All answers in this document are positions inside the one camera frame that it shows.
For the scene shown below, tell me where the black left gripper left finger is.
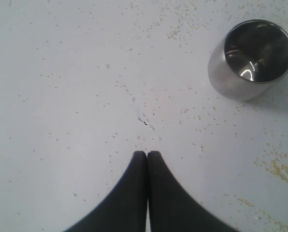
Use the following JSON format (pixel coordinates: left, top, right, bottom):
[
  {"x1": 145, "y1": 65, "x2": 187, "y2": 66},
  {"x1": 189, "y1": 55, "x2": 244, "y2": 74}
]
[{"x1": 67, "y1": 151, "x2": 147, "y2": 232}]

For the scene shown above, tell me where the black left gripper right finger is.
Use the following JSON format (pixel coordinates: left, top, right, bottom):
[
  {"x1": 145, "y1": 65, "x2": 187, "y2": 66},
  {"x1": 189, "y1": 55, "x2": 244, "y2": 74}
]
[{"x1": 147, "y1": 151, "x2": 236, "y2": 232}]

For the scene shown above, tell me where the stainless steel cup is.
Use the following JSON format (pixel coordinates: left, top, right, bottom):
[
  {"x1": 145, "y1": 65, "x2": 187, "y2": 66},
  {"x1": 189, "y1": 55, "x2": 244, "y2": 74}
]
[{"x1": 208, "y1": 19, "x2": 288, "y2": 101}]

